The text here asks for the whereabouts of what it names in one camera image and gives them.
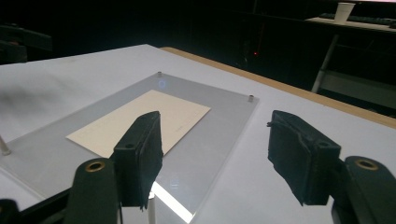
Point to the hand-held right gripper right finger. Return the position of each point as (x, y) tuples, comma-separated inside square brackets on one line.
[(299, 161)]

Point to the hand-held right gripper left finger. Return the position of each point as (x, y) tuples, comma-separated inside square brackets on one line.
[(137, 161)]

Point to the clear acrylic sheet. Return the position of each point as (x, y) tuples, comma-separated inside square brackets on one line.
[(214, 124)]

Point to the beige paper card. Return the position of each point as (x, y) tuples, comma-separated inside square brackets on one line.
[(174, 112)]

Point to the white paper cup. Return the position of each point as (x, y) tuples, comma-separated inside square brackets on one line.
[(343, 12)]

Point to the black keyboard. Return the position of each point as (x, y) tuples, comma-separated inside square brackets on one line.
[(367, 19)]

